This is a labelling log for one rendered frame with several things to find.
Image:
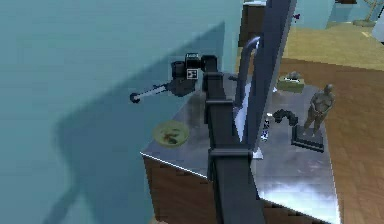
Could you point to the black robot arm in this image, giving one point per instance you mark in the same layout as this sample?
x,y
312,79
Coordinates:
x,y
230,176

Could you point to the blue white small remote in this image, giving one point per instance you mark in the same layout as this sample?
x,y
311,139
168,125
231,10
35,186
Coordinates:
x,y
265,130

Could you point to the silver top wooden cabinet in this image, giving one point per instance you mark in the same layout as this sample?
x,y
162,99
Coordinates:
x,y
293,173

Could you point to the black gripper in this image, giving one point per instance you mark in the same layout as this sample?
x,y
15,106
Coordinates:
x,y
181,86

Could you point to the dark brown cupboard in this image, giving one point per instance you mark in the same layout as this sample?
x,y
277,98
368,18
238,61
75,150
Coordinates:
x,y
251,23

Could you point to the beige bowl with rooster painting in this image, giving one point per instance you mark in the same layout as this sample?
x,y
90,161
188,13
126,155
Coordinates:
x,y
170,133

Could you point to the brown figure statue black base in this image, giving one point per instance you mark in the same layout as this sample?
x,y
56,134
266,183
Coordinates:
x,y
318,110

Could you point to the white furniture piece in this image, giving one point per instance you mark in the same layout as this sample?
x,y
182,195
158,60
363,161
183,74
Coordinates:
x,y
379,28

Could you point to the black curved object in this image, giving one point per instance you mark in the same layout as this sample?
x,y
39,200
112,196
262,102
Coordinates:
x,y
286,116

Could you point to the green box with grey lump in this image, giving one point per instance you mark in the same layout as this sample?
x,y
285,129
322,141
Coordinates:
x,y
290,84

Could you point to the beige stand with branches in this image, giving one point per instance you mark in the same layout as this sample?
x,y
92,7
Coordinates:
x,y
366,16

